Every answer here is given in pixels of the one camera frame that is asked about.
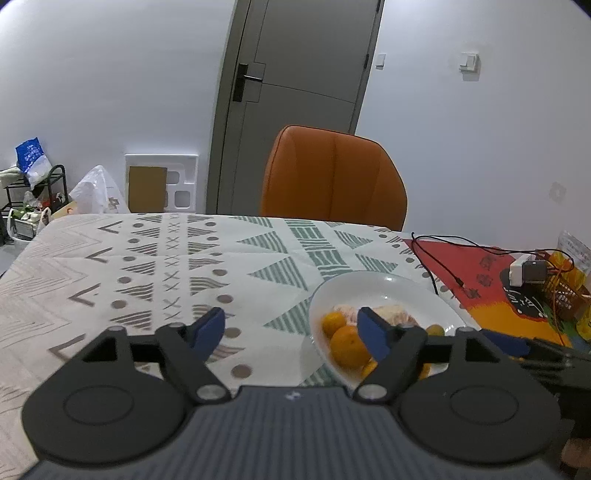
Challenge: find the black cable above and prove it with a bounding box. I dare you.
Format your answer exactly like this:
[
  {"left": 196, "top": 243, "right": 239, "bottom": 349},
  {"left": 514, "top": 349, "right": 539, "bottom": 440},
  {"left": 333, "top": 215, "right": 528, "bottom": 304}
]
[{"left": 410, "top": 234, "right": 557, "bottom": 297}]

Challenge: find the small peeled pomelo piece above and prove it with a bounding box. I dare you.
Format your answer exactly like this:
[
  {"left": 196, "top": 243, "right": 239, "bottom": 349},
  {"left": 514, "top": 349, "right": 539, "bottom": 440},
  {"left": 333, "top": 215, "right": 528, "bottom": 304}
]
[{"left": 332, "top": 304, "right": 362, "bottom": 326}]

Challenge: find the white foam panel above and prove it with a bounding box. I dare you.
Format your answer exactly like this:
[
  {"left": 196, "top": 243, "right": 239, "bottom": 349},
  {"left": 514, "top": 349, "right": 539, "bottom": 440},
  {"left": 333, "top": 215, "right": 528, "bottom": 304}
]
[{"left": 124, "top": 154, "right": 199, "bottom": 214}]

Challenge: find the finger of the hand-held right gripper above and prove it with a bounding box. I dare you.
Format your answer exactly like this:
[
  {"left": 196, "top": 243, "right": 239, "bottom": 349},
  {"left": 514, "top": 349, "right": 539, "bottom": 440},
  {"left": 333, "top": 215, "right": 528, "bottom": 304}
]
[
  {"left": 508, "top": 355, "right": 591, "bottom": 386},
  {"left": 482, "top": 329, "right": 591, "bottom": 365}
]

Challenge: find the white basket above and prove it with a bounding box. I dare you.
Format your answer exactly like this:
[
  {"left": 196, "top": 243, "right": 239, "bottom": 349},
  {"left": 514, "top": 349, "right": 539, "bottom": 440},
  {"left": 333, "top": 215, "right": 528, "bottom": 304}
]
[{"left": 8, "top": 208, "right": 52, "bottom": 241}]

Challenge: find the white plastic bag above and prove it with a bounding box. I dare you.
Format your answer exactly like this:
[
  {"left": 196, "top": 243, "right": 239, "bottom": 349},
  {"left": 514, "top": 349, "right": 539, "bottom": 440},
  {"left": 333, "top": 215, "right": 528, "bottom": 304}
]
[{"left": 69, "top": 165, "right": 131, "bottom": 216}]

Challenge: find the white charger block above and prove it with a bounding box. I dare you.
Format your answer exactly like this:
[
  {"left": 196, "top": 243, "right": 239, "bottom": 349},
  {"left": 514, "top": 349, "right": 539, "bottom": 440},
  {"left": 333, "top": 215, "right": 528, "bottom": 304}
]
[{"left": 508, "top": 253, "right": 541, "bottom": 287}]

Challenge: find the person's right hand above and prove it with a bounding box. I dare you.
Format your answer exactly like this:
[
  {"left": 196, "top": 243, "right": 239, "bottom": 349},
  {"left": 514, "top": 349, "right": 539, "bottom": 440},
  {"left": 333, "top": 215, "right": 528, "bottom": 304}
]
[{"left": 560, "top": 438, "right": 591, "bottom": 479}]

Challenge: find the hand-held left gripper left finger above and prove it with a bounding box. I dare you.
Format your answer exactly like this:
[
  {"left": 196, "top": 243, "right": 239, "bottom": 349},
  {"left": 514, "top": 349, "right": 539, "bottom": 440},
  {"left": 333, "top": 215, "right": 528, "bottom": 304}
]
[{"left": 81, "top": 307, "right": 232, "bottom": 407}]

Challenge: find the blue and white bag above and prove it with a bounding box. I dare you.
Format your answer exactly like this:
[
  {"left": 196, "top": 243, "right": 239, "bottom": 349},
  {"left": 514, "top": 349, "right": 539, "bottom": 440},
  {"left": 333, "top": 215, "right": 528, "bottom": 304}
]
[{"left": 16, "top": 137, "right": 53, "bottom": 188}]

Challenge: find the large peeled pomelo piece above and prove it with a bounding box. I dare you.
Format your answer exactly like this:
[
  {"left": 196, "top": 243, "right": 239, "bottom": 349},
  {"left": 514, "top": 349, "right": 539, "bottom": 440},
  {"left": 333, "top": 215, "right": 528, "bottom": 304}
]
[{"left": 375, "top": 305, "right": 422, "bottom": 329}]

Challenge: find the brown cardboard sheet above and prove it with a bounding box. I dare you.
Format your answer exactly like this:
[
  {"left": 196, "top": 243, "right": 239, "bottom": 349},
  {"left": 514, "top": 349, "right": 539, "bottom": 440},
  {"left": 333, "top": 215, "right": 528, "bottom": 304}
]
[{"left": 128, "top": 166, "right": 168, "bottom": 213}]

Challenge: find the black door handle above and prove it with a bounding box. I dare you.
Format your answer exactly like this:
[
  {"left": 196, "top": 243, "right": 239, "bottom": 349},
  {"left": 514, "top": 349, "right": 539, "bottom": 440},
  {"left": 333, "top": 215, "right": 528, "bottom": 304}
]
[{"left": 232, "top": 63, "right": 264, "bottom": 103}]

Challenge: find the patterned tablecloth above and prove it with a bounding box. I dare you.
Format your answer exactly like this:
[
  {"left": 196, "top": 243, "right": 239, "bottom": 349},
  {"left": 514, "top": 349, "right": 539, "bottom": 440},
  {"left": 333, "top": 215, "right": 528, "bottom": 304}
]
[{"left": 0, "top": 213, "right": 483, "bottom": 480}]

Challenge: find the large orange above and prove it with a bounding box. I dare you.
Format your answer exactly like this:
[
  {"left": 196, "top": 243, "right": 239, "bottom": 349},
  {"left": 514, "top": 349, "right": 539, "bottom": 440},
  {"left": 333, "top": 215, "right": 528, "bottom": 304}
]
[{"left": 329, "top": 326, "right": 373, "bottom": 369}]

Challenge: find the clear plastic bag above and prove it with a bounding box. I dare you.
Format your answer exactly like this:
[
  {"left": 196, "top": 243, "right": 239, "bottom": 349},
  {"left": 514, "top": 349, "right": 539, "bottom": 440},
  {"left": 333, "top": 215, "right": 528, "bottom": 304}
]
[{"left": 556, "top": 230, "right": 591, "bottom": 278}]

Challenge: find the orange chair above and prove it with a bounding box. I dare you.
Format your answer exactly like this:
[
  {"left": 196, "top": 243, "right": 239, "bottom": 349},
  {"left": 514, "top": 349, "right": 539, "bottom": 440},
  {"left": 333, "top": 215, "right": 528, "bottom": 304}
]
[{"left": 260, "top": 124, "right": 408, "bottom": 232}]

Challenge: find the grey door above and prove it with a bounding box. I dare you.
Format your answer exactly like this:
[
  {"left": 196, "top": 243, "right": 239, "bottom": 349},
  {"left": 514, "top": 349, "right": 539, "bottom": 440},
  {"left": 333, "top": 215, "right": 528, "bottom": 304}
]
[{"left": 205, "top": 0, "right": 387, "bottom": 217}]

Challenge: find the red and orange mat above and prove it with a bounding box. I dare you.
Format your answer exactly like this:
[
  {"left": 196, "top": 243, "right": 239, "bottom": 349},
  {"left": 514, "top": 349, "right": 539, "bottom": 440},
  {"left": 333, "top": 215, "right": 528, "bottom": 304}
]
[{"left": 401, "top": 237, "right": 574, "bottom": 348}]

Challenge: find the white ceramic bowl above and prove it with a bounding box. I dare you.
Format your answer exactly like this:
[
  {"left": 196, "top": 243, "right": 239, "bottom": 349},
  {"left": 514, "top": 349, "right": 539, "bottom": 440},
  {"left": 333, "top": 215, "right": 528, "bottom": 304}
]
[{"left": 300, "top": 271, "right": 482, "bottom": 393}]

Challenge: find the black metal rack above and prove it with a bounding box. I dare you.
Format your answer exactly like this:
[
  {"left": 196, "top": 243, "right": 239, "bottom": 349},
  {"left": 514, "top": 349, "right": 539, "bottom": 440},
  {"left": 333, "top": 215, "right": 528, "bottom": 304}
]
[{"left": 0, "top": 165, "right": 69, "bottom": 241}]

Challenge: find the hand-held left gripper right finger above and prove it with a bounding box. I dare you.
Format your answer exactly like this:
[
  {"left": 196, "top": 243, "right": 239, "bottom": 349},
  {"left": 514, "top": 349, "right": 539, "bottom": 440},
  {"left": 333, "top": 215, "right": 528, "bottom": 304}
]
[{"left": 355, "top": 306, "right": 504, "bottom": 406}]

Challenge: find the orange wire basket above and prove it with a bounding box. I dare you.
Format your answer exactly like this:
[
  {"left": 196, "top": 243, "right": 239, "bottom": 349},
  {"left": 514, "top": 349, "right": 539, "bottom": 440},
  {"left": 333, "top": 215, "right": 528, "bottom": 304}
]
[{"left": 537, "top": 250, "right": 591, "bottom": 325}]

